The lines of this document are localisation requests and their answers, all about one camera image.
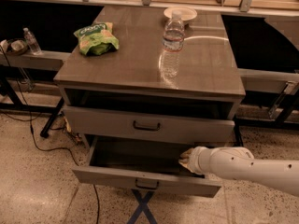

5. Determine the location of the green chip bag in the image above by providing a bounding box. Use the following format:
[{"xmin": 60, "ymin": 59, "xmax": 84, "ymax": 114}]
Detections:
[{"xmin": 74, "ymin": 22, "xmax": 120, "ymax": 55}]

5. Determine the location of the grey drawer cabinet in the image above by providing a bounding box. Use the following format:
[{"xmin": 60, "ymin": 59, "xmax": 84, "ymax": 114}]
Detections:
[{"xmin": 52, "ymin": 5, "xmax": 246, "ymax": 147}]

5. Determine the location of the small water bottle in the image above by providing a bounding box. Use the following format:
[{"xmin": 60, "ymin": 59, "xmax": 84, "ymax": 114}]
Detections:
[{"xmin": 23, "ymin": 27, "xmax": 42, "ymax": 55}]

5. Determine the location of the clear plastic water bottle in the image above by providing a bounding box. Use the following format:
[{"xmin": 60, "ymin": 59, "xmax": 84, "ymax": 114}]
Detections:
[{"xmin": 160, "ymin": 9, "xmax": 184, "ymax": 78}]

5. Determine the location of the grey drawer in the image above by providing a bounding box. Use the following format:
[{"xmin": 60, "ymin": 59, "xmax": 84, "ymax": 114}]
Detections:
[
  {"xmin": 64, "ymin": 105, "xmax": 235, "ymax": 144},
  {"xmin": 73, "ymin": 136, "xmax": 221, "ymax": 197}
]

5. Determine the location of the grey side bench right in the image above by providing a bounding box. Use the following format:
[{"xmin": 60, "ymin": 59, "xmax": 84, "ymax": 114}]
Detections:
[{"xmin": 238, "ymin": 68, "xmax": 299, "ymax": 95}]

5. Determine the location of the round bowl on shelf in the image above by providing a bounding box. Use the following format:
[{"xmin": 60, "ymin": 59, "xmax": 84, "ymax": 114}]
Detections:
[{"xmin": 7, "ymin": 39, "xmax": 28, "ymax": 55}]

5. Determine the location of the grey side bench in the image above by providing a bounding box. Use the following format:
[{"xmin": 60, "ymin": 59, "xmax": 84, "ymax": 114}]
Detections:
[
  {"xmin": 238, "ymin": 68, "xmax": 299, "ymax": 95},
  {"xmin": 0, "ymin": 50, "xmax": 69, "ymax": 71}
]

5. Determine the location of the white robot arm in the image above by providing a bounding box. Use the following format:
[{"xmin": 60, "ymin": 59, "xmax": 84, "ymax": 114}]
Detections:
[{"xmin": 178, "ymin": 147, "xmax": 299, "ymax": 196}]

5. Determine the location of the grey top drawer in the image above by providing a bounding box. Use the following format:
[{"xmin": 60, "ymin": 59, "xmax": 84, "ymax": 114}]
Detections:
[{"xmin": 64, "ymin": 105, "xmax": 235, "ymax": 144}]

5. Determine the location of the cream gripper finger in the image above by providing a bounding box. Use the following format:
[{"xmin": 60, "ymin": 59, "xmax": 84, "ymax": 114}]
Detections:
[
  {"xmin": 179, "ymin": 148, "xmax": 193, "ymax": 160},
  {"xmin": 178, "ymin": 160, "xmax": 191, "ymax": 171}
]

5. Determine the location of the grey side bench left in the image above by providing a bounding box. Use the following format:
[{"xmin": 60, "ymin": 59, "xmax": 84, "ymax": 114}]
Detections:
[{"xmin": 0, "ymin": 50, "xmax": 69, "ymax": 71}]

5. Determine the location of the black floor cable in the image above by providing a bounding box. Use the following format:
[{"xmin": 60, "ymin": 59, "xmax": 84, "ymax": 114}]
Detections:
[{"xmin": 0, "ymin": 45, "xmax": 101, "ymax": 224}]

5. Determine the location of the white paper plate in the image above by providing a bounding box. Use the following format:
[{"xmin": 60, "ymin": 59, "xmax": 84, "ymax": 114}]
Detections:
[{"xmin": 164, "ymin": 7, "xmax": 197, "ymax": 22}]

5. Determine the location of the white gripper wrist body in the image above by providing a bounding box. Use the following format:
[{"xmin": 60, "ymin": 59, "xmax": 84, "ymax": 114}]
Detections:
[{"xmin": 187, "ymin": 147, "xmax": 208, "ymax": 175}]

